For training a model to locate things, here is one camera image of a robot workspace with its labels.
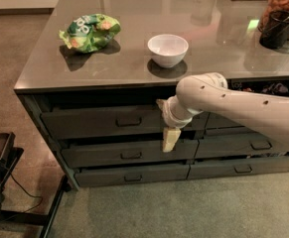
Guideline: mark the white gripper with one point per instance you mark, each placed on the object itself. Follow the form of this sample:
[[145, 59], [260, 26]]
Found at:
[[169, 115]]

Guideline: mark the grey drawer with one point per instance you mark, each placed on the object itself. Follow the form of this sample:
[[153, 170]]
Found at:
[[219, 122], [64, 124], [127, 153], [139, 174], [237, 145], [239, 167]]

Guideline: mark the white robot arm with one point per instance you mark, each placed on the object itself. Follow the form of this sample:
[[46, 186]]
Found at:
[[195, 94]]

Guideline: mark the grey drawer cabinet counter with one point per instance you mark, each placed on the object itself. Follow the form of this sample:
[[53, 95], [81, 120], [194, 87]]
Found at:
[[222, 37]]

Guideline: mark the snack packages in drawer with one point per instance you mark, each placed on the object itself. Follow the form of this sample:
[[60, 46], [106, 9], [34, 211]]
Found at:
[[277, 87]]

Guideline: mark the white ceramic bowl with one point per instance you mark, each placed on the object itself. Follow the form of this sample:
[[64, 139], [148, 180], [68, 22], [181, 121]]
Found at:
[[167, 50]]

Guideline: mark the green chip bag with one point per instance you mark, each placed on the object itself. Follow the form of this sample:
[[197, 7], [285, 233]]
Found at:
[[90, 33]]

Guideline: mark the black cup with utensils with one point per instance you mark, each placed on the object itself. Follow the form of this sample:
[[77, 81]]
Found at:
[[276, 31]]

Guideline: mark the black metal stand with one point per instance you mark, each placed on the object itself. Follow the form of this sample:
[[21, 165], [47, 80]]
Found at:
[[9, 158]]

